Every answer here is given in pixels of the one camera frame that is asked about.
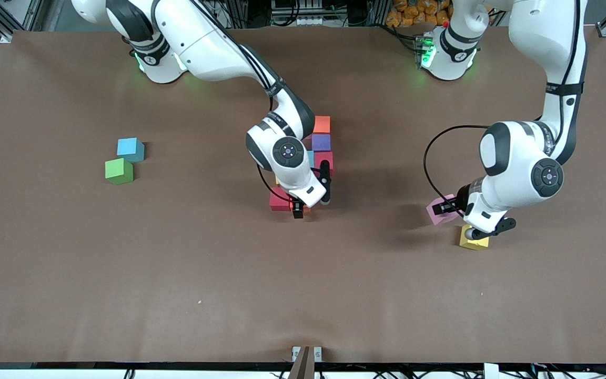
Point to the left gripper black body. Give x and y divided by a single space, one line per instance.
456 205

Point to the table cover sheet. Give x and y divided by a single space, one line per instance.
303 289

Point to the light blue foam cube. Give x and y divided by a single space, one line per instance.
311 158
129 147

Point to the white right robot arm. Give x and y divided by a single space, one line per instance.
282 152

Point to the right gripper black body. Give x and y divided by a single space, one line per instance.
298 208

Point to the green foam cube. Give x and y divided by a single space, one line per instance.
119 171

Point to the pink foam cube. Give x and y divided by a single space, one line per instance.
438 217

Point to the purple foam cube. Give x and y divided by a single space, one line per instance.
322 142

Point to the white power strip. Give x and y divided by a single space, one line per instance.
308 21

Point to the red foam cube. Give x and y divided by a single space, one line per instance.
278 202
325 158

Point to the orange foam cube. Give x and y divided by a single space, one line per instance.
307 209
322 124

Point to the small metal edge bracket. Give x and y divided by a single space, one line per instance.
296 351

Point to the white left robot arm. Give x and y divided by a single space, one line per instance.
545 52

